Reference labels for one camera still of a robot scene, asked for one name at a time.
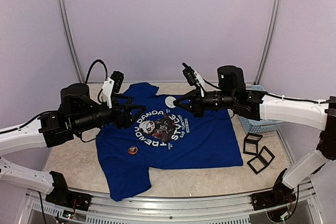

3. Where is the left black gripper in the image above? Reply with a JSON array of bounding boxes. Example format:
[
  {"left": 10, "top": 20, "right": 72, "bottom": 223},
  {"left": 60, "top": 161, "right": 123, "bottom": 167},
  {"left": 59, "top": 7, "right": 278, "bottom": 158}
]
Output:
[{"left": 73, "top": 95, "right": 146, "bottom": 134}]

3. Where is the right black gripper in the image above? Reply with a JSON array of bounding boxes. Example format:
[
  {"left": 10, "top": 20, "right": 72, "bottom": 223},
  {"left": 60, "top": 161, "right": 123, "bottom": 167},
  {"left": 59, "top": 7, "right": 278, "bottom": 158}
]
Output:
[{"left": 173, "top": 86, "right": 236, "bottom": 118}]

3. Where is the round brooch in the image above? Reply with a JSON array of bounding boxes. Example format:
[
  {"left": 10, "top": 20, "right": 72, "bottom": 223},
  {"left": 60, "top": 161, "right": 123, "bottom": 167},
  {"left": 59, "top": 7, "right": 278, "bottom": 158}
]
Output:
[{"left": 165, "top": 96, "right": 176, "bottom": 109}]

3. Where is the round brooch badge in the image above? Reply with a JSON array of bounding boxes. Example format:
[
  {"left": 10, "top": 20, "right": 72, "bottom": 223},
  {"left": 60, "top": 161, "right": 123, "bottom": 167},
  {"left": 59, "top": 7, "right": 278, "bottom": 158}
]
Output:
[{"left": 128, "top": 146, "right": 139, "bottom": 155}]

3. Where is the blue printed t-shirt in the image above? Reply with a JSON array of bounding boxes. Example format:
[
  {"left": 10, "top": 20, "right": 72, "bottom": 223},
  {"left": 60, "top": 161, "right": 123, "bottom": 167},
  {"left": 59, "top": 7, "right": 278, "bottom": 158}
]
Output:
[{"left": 96, "top": 82, "right": 243, "bottom": 201}]

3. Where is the black display box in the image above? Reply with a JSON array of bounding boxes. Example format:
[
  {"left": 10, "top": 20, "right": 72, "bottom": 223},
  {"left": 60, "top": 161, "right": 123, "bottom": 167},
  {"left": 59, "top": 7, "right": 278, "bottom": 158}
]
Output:
[
  {"left": 247, "top": 146, "right": 275, "bottom": 175},
  {"left": 243, "top": 133, "right": 263, "bottom": 155}
]

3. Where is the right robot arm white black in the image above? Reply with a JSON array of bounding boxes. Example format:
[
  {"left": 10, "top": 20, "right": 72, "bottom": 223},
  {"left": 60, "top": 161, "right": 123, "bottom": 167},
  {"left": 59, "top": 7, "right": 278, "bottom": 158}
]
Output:
[{"left": 173, "top": 63, "right": 335, "bottom": 205}]

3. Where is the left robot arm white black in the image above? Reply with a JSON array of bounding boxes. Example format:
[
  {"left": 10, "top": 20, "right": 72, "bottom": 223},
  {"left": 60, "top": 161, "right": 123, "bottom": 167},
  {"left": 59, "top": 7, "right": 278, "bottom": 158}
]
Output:
[{"left": 1, "top": 83, "right": 146, "bottom": 206}]

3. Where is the light blue plastic basket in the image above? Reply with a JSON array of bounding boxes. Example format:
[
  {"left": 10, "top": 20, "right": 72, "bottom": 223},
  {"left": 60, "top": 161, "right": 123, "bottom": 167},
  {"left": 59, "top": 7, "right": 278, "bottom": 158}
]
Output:
[{"left": 238, "top": 84, "right": 284, "bottom": 133}]

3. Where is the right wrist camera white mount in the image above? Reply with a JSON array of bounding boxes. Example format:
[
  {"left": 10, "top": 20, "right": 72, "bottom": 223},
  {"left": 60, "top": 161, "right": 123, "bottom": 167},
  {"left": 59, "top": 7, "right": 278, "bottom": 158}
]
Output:
[{"left": 182, "top": 62, "right": 206, "bottom": 98}]

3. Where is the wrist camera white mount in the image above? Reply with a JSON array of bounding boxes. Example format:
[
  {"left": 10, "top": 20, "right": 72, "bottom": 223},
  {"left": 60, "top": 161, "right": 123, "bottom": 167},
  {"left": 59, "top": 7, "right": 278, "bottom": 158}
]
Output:
[
  {"left": 182, "top": 62, "right": 206, "bottom": 98},
  {"left": 98, "top": 71, "right": 124, "bottom": 109}
]

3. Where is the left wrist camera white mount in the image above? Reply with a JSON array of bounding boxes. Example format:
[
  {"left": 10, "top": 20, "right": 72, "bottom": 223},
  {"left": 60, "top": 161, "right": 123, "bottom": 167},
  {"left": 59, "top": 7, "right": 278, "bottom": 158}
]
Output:
[{"left": 98, "top": 71, "right": 124, "bottom": 109}]

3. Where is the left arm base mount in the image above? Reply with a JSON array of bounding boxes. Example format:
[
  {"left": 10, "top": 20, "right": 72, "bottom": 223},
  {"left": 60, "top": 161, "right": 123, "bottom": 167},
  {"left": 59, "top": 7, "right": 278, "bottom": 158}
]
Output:
[{"left": 45, "top": 171, "right": 92, "bottom": 211}]

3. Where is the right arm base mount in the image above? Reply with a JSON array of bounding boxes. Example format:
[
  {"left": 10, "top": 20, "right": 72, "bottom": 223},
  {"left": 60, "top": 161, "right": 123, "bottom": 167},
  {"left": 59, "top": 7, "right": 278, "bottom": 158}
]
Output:
[{"left": 251, "top": 168, "right": 297, "bottom": 210}]

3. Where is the left aluminium frame post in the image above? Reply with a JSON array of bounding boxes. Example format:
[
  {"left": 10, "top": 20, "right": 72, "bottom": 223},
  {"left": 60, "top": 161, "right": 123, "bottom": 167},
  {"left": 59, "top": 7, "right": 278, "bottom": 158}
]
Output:
[{"left": 57, "top": 0, "right": 85, "bottom": 83}]

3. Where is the aluminium frame post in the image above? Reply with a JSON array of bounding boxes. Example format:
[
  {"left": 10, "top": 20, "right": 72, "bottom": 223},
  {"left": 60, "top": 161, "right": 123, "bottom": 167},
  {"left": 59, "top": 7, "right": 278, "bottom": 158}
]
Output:
[
  {"left": 57, "top": 0, "right": 85, "bottom": 83},
  {"left": 253, "top": 0, "right": 281, "bottom": 85}
]

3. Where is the right aluminium frame post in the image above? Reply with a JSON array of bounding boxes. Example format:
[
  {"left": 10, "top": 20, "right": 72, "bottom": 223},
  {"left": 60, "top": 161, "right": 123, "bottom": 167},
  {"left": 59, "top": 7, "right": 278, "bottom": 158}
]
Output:
[{"left": 253, "top": 0, "right": 281, "bottom": 85}]

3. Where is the front aluminium rail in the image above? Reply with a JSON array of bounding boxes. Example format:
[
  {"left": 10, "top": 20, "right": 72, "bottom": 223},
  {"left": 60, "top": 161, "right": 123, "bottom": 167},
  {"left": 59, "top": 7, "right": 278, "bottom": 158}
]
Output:
[{"left": 19, "top": 183, "right": 323, "bottom": 223}]

